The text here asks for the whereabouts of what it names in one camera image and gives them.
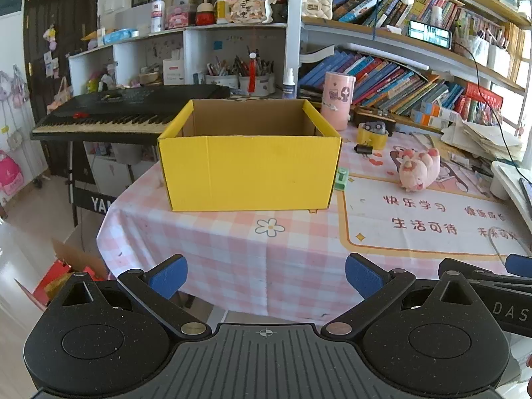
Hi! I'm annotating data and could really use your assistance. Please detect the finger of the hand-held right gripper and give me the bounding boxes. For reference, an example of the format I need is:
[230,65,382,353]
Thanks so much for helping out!
[438,258,532,292]
[505,253,532,278]

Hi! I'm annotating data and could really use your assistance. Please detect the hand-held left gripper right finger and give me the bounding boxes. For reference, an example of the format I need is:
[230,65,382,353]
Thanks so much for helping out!
[322,253,494,338]

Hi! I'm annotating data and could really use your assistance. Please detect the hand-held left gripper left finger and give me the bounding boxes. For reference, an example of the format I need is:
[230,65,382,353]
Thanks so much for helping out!
[47,253,212,340]

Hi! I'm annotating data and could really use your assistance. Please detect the pink plush toy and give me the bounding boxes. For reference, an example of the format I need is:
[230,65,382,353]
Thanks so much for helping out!
[398,148,441,192]

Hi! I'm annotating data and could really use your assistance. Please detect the yellow cardboard box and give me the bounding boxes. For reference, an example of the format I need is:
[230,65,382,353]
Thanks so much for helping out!
[157,99,343,212]

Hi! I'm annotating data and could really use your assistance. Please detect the yellow tape roll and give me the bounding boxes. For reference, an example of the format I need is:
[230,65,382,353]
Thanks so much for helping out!
[357,124,390,151]

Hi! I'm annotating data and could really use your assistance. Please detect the pink checkered cartoon tablecloth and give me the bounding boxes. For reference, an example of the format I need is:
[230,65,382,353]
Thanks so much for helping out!
[96,127,532,326]

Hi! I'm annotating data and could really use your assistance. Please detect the red cardboard box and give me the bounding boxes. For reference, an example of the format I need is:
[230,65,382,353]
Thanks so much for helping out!
[14,237,109,312]

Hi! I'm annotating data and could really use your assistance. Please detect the black keyboard stand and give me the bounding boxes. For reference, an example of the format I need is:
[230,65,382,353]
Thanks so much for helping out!
[66,141,119,227]

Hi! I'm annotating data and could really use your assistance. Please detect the pile of loose papers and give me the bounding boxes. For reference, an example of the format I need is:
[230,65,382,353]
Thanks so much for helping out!
[441,120,525,164]

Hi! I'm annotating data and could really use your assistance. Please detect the dark brown desk device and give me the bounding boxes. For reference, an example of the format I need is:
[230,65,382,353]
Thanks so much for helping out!
[353,106,398,128]

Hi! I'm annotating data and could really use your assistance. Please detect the orange blue white carton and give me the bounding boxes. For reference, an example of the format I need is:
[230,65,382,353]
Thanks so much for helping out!
[411,109,452,130]
[420,100,460,123]

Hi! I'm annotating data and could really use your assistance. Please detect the black electronic keyboard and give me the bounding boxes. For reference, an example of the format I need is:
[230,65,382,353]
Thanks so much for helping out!
[30,84,232,146]

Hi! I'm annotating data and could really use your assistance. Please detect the thick red dictionary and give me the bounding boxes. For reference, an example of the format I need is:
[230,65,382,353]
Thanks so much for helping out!
[462,82,504,108]

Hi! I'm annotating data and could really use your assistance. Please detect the pink cartoon cylinder container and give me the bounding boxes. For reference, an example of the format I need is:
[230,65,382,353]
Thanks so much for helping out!
[320,71,357,132]

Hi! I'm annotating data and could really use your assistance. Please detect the pink backpack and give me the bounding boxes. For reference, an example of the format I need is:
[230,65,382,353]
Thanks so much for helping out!
[0,150,26,197]

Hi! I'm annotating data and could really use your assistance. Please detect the row of leaning books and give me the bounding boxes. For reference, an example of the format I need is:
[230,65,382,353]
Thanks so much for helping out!
[298,50,466,117]

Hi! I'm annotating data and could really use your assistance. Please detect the white blue spray bottle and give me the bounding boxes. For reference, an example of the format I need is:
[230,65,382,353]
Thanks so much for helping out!
[282,67,298,99]

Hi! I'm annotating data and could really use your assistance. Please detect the white pen holder with pens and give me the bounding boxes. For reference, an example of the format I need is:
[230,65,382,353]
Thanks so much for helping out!
[204,56,240,90]
[238,54,276,96]

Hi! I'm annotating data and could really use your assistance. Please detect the white box red label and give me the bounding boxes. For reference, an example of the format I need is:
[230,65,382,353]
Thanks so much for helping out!
[163,58,186,86]

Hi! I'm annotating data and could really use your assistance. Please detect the red tassel charm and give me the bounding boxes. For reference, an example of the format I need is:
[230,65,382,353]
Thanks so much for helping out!
[247,52,259,94]

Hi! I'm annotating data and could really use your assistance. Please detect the white desk organizer with pens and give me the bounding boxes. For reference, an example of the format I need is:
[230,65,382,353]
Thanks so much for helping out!
[454,29,514,72]

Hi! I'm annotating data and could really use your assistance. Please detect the white light bar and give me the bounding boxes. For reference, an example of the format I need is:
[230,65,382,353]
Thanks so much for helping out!
[336,43,431,71]

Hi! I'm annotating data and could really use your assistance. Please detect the white shelving unit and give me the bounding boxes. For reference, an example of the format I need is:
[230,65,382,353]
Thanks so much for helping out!
[67,23,292,97]

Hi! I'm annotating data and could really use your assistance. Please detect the hanging tote bags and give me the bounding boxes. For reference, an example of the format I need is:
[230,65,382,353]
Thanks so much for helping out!
[0,66,31,109]

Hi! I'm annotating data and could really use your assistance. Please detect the blue tissue pack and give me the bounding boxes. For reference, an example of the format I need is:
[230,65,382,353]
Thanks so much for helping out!
[102,28,139,45]

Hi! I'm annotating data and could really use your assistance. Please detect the black smartphone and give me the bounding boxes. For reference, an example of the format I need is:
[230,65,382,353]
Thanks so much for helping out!
[408,20,453,49]

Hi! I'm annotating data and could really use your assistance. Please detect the pink clear box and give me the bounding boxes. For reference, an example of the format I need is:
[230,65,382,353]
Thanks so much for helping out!
[166,8,192,30]

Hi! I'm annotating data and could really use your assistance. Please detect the wooden white bookshelf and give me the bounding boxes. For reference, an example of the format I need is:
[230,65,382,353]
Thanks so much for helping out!
[286,0,532,136]

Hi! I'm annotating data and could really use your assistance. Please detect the white bottle blue cap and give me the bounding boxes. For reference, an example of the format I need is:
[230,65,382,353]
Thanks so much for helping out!
[150,0,166,34]

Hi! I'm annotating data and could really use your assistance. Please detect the red round doll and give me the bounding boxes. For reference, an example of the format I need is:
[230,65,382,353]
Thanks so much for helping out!
[195,0,216,26]

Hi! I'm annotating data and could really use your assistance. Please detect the dark wooden door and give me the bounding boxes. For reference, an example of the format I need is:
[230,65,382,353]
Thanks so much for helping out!
[23,0,101,175]

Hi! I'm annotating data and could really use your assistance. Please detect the row of shelf books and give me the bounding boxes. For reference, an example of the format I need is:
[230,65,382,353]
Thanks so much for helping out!
[332,0,464,31]

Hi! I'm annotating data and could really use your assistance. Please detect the gray cord loop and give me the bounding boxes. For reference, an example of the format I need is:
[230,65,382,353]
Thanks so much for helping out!
[487,226,521,255]

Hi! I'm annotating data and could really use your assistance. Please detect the black cable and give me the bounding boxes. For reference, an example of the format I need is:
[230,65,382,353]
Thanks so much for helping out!
[451,38,532,177]

